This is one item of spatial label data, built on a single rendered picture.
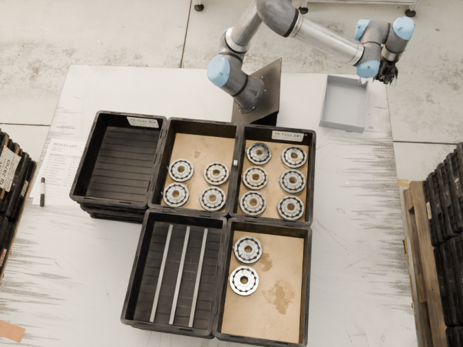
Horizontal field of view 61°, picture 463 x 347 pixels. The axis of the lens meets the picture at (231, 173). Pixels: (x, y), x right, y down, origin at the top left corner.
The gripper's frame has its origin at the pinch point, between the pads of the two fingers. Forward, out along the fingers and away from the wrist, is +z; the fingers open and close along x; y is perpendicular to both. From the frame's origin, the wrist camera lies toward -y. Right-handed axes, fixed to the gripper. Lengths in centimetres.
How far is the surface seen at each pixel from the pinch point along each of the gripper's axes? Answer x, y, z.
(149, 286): -71, 101, 6
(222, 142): -59, 39, 6
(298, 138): -28.4, 33.2, 0.6
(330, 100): -16.1, -2.0, 18.6
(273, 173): -36, 48, 6
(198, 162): -67, 50, 6
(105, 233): -99, 83, 19
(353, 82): -6.5, -13.1, 16.5
